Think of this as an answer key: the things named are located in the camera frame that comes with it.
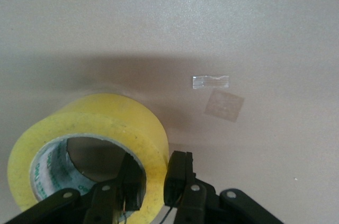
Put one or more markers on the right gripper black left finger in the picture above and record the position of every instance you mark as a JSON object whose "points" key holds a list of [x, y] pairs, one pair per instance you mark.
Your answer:
{"points": [[132, 181]]}

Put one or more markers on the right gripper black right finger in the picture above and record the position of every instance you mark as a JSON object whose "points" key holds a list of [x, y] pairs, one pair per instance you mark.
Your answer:
{"points": [[180, 176]]}

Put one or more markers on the clear tape strip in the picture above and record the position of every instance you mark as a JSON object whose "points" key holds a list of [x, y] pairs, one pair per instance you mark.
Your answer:
{"points": [[210, 82]]}

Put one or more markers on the yellow tape roll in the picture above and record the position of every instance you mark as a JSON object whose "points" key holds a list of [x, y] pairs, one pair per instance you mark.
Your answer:
{"points": [[106, 112]]}

